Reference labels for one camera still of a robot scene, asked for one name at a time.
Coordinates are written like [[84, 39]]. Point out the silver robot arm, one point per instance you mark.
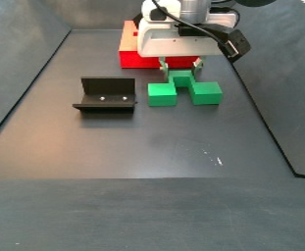
[[179, 28]]

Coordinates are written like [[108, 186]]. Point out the green stepped block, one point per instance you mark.
[[205, 93]]

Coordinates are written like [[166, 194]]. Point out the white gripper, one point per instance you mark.
[[181, 28]]

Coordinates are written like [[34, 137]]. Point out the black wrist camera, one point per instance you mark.
[[234, 45]]

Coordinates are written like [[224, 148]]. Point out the black angle fixture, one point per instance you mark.
[[107, 94]]

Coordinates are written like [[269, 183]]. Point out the red base board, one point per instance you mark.
[[130, 60]]

